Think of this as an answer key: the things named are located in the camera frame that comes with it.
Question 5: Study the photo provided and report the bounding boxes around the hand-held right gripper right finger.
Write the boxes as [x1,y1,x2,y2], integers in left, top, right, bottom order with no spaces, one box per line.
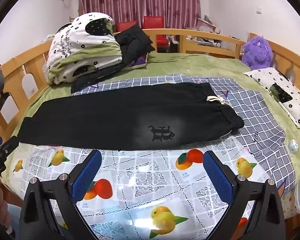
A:
[202,151,286,240]

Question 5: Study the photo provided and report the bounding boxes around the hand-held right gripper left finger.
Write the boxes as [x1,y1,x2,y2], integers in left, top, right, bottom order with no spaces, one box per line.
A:
[19,149,102,240]

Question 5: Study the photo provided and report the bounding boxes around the black pants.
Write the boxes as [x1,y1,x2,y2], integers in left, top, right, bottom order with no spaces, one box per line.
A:
[17,82,245,152]

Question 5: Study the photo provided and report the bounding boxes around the person's blue jeans leg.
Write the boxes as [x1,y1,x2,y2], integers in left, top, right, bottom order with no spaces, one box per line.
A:
[5,204,23,233]

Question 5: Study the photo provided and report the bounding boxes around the fruit print plastic tablecloth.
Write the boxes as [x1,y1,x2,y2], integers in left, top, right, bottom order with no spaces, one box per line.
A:
[12,140,256,240]

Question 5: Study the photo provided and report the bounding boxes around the grey checked blanket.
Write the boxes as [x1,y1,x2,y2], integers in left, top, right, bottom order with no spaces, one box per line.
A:
[70,74,294,198]

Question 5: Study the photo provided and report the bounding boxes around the small white round toy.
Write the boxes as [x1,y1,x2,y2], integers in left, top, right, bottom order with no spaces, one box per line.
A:
[288,139,300,154]

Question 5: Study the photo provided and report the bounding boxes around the white flowered pillow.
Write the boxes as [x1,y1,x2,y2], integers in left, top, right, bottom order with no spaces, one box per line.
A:
[243,67,300,129]

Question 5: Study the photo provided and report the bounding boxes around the green bed sheet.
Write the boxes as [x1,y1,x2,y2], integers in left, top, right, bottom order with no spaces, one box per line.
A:
[4,51,300,196]

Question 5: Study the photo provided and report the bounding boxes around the folded white flowered quilt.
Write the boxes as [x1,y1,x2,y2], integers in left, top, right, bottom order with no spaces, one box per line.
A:
[46,12,123,85]

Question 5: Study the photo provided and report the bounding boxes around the purple cloth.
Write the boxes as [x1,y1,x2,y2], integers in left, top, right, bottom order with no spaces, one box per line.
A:
[129,55,148,69]

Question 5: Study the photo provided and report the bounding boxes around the purple plush toy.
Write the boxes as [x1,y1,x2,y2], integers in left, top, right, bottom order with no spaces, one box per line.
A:
[241,35,274,70]

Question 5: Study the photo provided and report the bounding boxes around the black clothing pile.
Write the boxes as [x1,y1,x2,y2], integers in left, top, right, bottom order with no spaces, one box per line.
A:
[70,25,155,94]

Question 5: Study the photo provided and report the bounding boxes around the pile of cardboard and papers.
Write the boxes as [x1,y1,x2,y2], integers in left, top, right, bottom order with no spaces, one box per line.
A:
[185,15,222,48]

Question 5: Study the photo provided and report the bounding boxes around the red chair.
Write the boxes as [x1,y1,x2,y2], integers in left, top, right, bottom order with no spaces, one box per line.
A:
[116,21,138,33]
[142,16,170,53]

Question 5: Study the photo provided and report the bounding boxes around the red striped curtain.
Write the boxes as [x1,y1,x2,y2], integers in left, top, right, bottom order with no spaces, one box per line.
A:
[78,0,202,34]

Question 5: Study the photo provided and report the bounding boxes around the wooden bed frame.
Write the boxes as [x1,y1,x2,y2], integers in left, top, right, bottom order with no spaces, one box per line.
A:
[0,28,300,202]

